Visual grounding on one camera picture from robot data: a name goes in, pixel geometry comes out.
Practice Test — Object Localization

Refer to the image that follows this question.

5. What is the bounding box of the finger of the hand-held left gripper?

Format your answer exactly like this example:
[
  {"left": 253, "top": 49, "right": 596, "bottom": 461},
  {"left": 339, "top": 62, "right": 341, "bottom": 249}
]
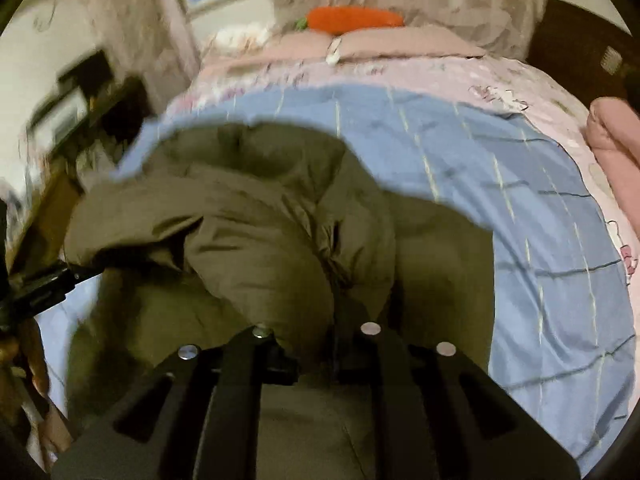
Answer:
[{"left": 0, "top": 259, "right": 103, "bottom": 332}]

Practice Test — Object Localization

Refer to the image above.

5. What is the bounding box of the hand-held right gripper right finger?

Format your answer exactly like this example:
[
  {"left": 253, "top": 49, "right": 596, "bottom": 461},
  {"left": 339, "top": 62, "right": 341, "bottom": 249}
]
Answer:
[{"left": 339, "top": 321, "right": 582, "bottom": 480}]

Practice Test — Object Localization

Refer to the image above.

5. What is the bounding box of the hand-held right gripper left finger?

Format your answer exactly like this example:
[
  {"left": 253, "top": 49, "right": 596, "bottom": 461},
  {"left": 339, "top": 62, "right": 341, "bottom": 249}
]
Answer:
[{"left": 52, "top": 326, "right": 302, "bottom": 480}]

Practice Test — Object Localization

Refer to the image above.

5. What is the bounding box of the olive green hooded jacket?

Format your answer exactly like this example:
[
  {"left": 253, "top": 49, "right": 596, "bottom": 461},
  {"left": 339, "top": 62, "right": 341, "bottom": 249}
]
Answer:
[{"left": 64, "top": 120, "right": 497, "bottom": 480}]

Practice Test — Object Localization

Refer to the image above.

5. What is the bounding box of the wooden side cabinet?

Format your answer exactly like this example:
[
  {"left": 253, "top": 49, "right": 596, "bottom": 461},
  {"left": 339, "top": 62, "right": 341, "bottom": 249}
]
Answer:
[{"left": 9, "top": 159, "right": 83, "bottom": 273}]

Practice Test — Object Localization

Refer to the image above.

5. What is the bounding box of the white printer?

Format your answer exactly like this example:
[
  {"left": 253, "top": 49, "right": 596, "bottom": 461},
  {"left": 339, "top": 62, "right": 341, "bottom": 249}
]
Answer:
[{"left": 26, "top": 86, "right": 92, "bottom": 147}]

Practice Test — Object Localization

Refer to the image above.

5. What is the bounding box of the blue checked bed sheet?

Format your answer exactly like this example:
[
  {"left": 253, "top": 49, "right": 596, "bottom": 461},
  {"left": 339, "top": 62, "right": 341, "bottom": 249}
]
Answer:
[{"left": 37, "top": 84, "right": 638, "bottom": 476}]

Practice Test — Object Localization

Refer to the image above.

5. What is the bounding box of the dark computer desk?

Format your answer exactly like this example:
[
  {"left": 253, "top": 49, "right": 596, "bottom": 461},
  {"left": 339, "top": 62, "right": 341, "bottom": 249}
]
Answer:
[{"left": 89, "top": 74, "right": 152, "bottom": 143}]

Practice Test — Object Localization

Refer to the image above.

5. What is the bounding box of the pink cartoon print bedsheet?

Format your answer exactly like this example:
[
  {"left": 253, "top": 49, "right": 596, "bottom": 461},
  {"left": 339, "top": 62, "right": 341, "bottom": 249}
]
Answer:
[{"left": 165, "top": 51, "right": 640, "bottom": 292}]

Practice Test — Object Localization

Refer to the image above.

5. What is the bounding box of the floral print pillow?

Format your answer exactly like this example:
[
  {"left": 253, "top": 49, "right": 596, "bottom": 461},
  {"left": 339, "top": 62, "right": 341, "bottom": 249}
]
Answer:
[{"left": 211, "top": 25, "right": 274, "bottom": 52}]

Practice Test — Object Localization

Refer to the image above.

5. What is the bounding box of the pink pillow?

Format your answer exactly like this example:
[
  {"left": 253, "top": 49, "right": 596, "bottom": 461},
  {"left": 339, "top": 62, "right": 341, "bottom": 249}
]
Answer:
[
  {"left": 331, "top": 25, "right": 487, "bottom": 62},
  {"left": 201, "top": 34, "right": 337, "bottom": 69}
]

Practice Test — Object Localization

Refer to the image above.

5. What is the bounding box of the pink quilt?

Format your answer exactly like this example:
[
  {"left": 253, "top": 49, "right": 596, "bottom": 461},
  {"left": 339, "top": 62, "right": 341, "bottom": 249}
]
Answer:
[{"left": 584, "top": 97, "right": 640, "bottom": 242}]

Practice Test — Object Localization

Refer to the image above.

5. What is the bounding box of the orange carrot plush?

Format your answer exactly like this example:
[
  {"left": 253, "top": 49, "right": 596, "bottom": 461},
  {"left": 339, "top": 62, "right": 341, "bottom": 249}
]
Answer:
[{"left": 296, "top": 5, "right": 405, "bottom": 37}]

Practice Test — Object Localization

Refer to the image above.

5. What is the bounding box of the wooden bed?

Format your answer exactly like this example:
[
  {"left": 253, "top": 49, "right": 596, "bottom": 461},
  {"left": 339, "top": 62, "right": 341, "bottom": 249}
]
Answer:
[{"left": 526, "top": 0, "right": 640, "bottom": 111}]

